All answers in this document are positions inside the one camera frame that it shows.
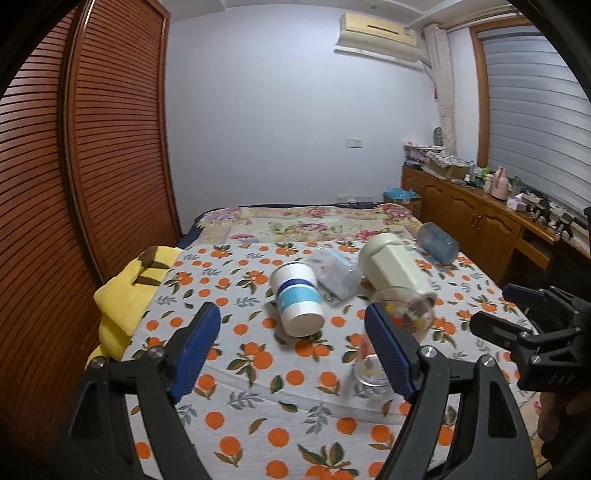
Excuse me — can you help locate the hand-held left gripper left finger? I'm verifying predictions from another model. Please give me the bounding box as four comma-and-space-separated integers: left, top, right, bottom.
55, 302, 221, 480

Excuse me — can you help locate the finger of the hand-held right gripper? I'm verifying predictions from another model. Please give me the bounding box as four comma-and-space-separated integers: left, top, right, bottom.
502, 283, 552, 315
469, 311, 536, 354

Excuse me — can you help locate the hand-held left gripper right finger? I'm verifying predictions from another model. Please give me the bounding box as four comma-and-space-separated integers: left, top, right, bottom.
365, 302, 539, 480

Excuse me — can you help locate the white blue-striped paper cup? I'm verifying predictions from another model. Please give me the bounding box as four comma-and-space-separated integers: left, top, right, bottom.
270, 261, 326, 337

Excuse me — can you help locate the clear printed glass cup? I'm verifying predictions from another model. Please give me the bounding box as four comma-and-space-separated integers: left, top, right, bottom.
353, 332, 393, 394
372, 288, 437, 345

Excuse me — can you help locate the clear plastic cup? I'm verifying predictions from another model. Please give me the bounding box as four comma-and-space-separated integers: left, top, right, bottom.
307, 244, 363, 299

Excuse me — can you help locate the blue translucent cup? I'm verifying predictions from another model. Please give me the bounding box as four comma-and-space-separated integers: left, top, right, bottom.
417, 222, 460, 267

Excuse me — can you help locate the person's right hand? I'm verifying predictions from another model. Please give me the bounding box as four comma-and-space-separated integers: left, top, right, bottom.
537, 391, 571, 445

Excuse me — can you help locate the yellow plush toy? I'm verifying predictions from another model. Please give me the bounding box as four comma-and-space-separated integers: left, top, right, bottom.
85, 245, 184, 371

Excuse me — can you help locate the orange fruit print blanket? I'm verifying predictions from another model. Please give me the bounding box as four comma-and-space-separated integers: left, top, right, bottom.
98, 240, 540, 480

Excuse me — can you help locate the wooden cabinet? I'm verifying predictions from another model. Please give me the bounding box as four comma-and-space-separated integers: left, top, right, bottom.
400, 165, 561, 288

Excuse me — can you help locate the pink jug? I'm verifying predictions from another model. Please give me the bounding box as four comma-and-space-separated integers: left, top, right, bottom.
490, 167, 511, 200

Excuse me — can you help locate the cardboard box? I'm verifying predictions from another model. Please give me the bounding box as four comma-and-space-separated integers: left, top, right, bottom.
424, 152, 470, 182

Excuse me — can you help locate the blue plastic bag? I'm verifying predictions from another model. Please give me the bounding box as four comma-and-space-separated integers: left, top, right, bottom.
383, 186, 422, 207

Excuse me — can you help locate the floral quilt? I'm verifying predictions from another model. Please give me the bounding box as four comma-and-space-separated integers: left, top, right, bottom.
187, 204, 424, 253

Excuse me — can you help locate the stack of printed boxes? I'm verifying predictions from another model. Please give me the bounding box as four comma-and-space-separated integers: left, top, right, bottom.
403, 142, 445, 168

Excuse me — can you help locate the grey window blind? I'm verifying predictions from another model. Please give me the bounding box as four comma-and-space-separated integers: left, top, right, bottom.
480, 20, 591, 234

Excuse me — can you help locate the wooden louvred wardrobe door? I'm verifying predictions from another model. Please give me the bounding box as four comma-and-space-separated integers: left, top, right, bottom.
62, 0, 182, 285
0, 8, 103, 480

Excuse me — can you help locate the wrapped air conditioner pipe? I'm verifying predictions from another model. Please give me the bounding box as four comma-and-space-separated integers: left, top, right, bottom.
422, 23, 459, 155

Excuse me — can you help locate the wall air conditioner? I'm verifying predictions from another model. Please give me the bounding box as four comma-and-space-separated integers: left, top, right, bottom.
335, 11, 426, 71

